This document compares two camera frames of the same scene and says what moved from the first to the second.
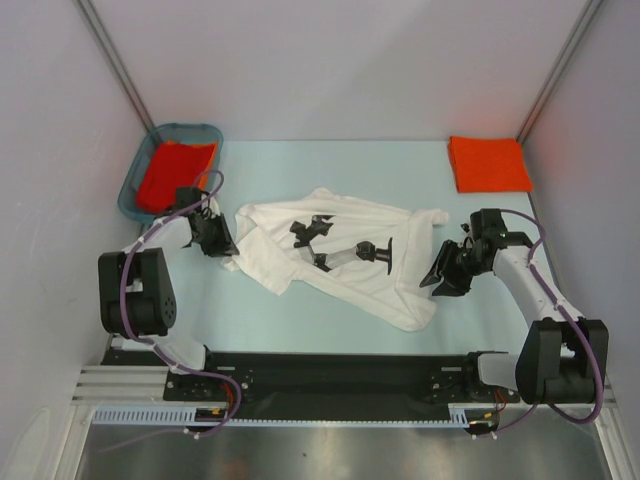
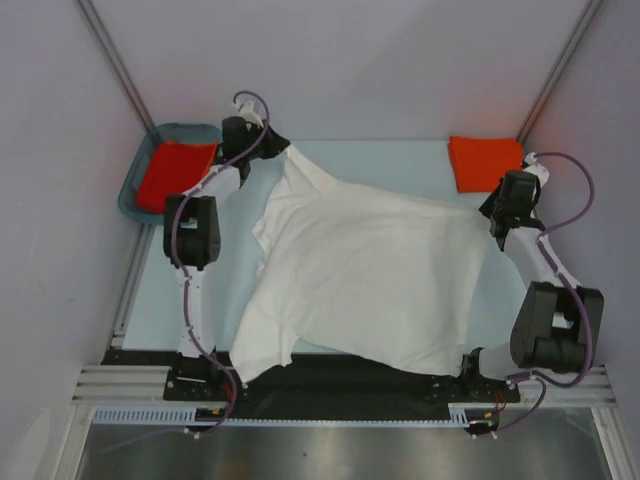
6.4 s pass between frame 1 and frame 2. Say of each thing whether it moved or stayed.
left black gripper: moved
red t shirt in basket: stayed
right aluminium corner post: stayed
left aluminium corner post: stayed
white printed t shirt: moved
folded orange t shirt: stayed
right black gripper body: moved
